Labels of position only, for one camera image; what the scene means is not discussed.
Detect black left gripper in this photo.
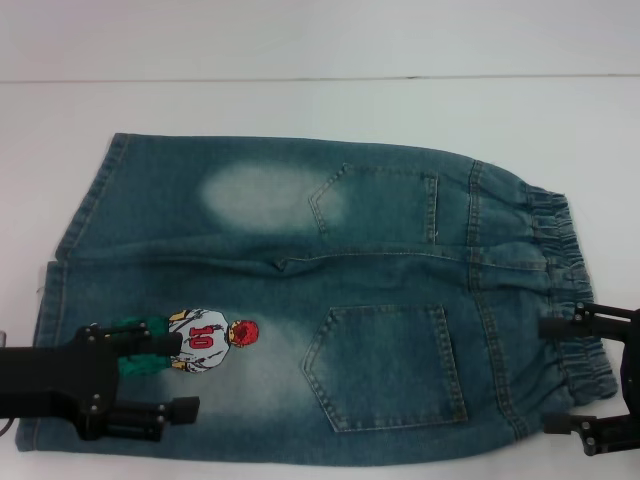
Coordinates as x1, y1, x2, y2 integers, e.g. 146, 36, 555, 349
0, 323, 201, 444

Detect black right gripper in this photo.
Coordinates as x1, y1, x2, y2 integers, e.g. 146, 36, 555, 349
538, 302, 640, 457

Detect blue denim shorts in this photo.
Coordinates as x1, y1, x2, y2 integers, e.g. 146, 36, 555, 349
17, 132, 617, 454

